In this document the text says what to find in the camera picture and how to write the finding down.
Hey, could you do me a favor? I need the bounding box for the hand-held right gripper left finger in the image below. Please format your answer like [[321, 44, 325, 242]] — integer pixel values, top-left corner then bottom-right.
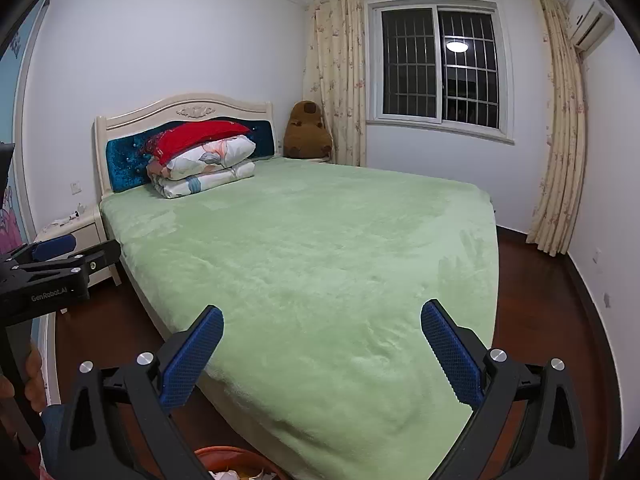
[[47, 305, 226, 480]]

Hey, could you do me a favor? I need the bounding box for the red pillow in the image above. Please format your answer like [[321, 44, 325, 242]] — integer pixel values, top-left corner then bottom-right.
[[150, 120, 252, 166]]

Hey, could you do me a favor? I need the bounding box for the person's left hand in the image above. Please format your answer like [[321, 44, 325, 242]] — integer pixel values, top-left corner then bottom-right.
[[0, 342, 45, 401]]

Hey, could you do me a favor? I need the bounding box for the brown plush toy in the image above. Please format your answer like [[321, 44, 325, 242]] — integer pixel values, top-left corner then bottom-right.
[[283, 101, 333, 162]]

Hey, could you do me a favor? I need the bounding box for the cartoon wall poster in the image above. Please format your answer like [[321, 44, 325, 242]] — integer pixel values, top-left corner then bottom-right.
[[0, 0, 53, 261]]

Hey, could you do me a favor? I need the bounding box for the stack of folded quilts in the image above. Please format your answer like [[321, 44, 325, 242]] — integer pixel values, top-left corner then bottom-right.
[[147, 135, 257, 200]]

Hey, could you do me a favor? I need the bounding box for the white air conditioner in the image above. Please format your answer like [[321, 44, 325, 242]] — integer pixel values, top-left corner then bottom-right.
[[565, 0, 615, 53]]

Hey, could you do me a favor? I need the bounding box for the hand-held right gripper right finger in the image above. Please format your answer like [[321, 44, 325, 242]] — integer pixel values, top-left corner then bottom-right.
[[420, 299, 608, 480]]

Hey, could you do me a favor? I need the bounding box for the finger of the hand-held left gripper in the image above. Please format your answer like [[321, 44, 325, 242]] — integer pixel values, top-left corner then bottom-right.
[[0, 235, 77, 268], [12, 239, 122, 286]]

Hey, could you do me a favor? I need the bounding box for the bed with green blanket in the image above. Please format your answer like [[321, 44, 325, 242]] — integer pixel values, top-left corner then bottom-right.
[[99, 156, 501, 480]]

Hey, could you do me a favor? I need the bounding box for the orange bin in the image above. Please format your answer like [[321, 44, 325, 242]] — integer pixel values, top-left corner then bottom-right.
[[192, 446, 296, 480]]

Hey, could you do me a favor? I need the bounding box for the barred window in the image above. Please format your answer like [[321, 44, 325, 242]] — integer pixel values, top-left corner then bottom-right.
[[367, 0, 516, 145]]

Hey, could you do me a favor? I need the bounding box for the cream and blue bed headboard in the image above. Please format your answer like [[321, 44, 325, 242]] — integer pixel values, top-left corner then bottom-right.
[[93, 92, 278, 201]]

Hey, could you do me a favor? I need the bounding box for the cream nightstand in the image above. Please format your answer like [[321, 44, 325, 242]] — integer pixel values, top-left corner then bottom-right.
[[32, 203, 123, 315]]

